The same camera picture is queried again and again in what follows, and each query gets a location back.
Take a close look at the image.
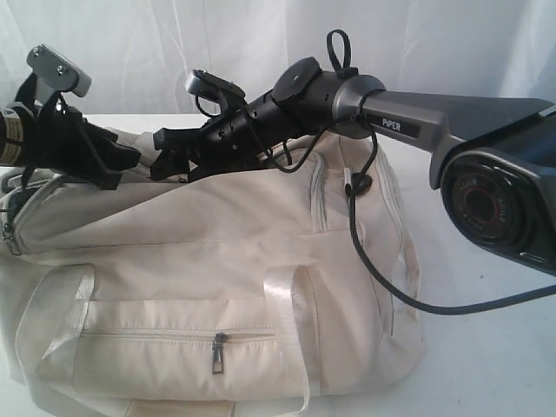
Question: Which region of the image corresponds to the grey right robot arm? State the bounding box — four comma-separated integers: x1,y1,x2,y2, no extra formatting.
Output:
150,57,555,274

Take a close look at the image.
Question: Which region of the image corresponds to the cream duffel bag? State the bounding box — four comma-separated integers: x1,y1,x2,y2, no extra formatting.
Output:
1,133,425,416

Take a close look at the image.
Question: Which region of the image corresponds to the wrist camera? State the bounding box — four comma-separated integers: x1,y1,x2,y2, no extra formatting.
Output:
26,43,92,104
185,69,247,118

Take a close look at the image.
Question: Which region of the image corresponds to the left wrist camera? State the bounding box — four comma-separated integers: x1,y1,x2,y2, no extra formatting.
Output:
26,43,92,104

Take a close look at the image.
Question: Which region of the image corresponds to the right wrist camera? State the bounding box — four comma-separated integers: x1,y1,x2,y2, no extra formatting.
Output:
185,69,247,118

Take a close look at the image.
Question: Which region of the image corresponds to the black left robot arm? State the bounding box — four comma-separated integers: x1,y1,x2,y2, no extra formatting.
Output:
1,86,141,190

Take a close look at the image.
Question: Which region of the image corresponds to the dark front pocket zipper pull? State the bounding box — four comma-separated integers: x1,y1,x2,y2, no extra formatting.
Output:
212,332,228,374

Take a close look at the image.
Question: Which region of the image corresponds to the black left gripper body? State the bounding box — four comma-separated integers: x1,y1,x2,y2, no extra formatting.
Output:
38,106,117,182

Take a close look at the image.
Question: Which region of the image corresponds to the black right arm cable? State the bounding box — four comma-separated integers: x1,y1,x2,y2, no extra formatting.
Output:
190,29,556,314

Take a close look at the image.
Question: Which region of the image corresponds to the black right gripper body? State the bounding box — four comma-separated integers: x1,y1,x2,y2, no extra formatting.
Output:
186,101,278,174

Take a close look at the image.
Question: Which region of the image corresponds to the white backdrop curtain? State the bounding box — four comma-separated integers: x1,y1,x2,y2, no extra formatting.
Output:
1,1,555,114

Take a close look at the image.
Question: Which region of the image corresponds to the black plastic D-ring right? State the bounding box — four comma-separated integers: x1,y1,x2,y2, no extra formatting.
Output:
342,169,374,196

